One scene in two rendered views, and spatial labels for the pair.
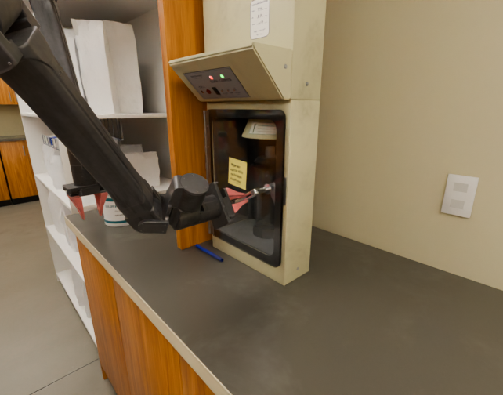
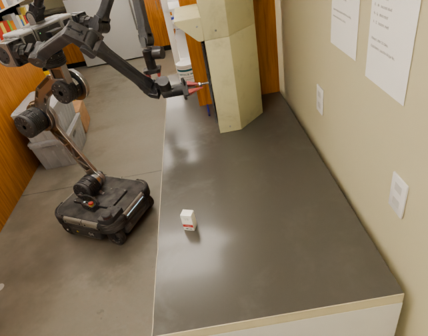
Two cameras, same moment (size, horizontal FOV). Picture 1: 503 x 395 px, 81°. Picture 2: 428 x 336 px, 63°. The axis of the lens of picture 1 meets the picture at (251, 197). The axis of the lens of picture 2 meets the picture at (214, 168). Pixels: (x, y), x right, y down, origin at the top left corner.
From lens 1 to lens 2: 1.33 m
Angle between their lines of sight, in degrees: 44
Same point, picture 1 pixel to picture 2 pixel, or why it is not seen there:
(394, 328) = (237, 159)
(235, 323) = (185, 141)
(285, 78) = (198, 32)
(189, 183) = (161, 80)
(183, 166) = (195, 60)
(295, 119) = (210, 49)
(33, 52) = (99, 51)
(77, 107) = (114, 60)
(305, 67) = (212, 22)
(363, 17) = not seen: outside the picture
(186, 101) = not seen: hidden behind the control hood
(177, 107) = not seen: hidden behind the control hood
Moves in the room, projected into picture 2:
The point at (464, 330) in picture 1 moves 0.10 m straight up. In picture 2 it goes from (265, 169) to (263, 149)
